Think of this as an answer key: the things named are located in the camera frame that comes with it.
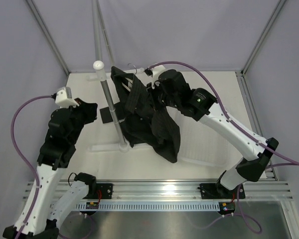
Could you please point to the cream plastic hanger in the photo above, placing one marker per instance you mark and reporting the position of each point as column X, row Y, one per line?
column 127, row 82

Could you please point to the black pinstriped shirt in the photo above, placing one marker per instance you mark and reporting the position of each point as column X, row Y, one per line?
column 141, row 123

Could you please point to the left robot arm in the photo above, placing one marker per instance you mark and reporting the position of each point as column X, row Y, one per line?
column 40, row 219

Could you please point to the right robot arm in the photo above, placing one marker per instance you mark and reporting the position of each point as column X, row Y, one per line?
column 169, row 89

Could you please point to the grey clothes rack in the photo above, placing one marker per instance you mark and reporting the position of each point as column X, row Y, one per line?
column 100, row 30

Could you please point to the white perforated plastic basket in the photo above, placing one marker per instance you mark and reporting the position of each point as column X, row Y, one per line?
column 201, row 145

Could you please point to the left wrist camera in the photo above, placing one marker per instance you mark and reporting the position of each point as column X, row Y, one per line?
column 64, row 98

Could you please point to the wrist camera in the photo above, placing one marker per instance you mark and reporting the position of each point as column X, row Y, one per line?
column 154, row 73
column 64, row 98

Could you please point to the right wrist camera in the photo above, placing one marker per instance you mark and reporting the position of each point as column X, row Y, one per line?
column 154, row 73

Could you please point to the white slotted cable duct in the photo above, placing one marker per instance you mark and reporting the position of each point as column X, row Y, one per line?
column 148, row 207

